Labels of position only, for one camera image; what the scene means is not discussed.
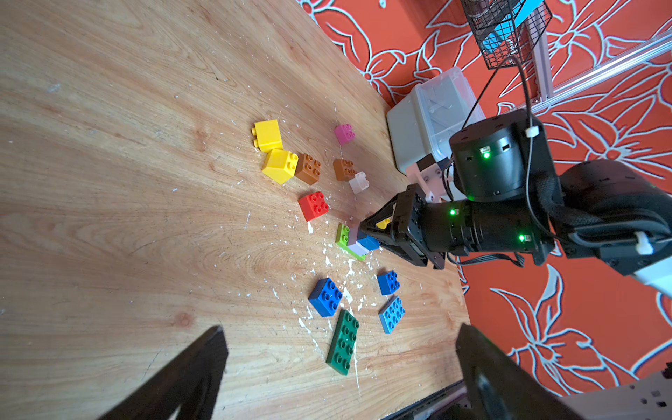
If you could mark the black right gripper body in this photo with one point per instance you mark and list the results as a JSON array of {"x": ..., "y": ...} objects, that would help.
[{"x": 468, "y": 233}]

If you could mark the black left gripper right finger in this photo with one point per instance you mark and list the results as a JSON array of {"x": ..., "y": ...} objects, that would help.
[{"x": 497, "y": 387}]

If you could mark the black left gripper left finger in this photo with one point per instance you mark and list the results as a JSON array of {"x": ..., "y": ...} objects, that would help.
[{"x": 186, "y": 388}]

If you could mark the yellow lego brick small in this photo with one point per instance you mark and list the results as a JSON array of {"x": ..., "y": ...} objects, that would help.
[{"x": 383, "y": 224}]

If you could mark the dark blue lego brick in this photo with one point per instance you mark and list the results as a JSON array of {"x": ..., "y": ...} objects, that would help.
[{"x": 388, "y": 283}]

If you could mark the lilac lego brick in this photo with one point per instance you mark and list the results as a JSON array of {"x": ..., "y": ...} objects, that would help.
[{"x": 353, "y": 245}]

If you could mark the lime green lego brick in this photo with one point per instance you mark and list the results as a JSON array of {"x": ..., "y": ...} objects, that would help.
[{"x": 342, "y": 241}]

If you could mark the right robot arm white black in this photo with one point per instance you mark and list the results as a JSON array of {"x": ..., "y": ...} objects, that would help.
[{"x": 597, "y": 209}]

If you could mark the white lego brick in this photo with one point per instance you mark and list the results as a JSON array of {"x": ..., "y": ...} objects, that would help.
[{"x": 359, "y": 183}]

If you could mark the brown lego brick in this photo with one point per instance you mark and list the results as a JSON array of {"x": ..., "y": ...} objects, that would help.
[
  {"x": 308, "y": 169},
  {"x": 344, "y": 169}
]

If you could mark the light blue lego plate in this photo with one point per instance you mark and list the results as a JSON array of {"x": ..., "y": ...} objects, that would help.
[{"x": 391, "y": 314}]

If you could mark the red lego brick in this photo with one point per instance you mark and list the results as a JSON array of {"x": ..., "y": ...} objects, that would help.
[{"x": 313, "y": 206}]

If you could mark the pink lego brick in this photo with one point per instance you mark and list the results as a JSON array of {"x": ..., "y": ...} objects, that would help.
[{"x": 344, "y": 134}]

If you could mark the blue lego brick square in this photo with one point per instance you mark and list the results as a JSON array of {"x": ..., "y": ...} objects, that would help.
[{"x": 326, "y": 298}]

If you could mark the yellow lego brick front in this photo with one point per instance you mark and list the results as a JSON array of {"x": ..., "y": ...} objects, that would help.
[{"x": 280, "y": 165}]

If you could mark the dark green lego plate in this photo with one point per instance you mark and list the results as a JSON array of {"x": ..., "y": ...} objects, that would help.
[{"x": 343, "y": 343}]

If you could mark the yellow lego brick rear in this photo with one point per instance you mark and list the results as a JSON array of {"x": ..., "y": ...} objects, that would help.
[{"x": 267, "y": 136}]

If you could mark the grey plastic storage box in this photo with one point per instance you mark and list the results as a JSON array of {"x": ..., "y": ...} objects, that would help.
[{"x": 425, "y": 120}]

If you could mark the light blue box in basket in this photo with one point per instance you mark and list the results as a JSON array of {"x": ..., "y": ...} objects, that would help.
[{"x": 500, "y": 20}]

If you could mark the aluminium frame post right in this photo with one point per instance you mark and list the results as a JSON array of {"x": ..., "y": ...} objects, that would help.
[{"x": 542, "y": 65}]

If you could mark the black wire wall basket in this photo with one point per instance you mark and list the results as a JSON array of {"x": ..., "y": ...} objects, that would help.
[{"x": 519, "y": 45}]

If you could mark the aluminium rear rail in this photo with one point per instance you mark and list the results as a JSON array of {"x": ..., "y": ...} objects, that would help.
[{"x": 658, "y": 45}]

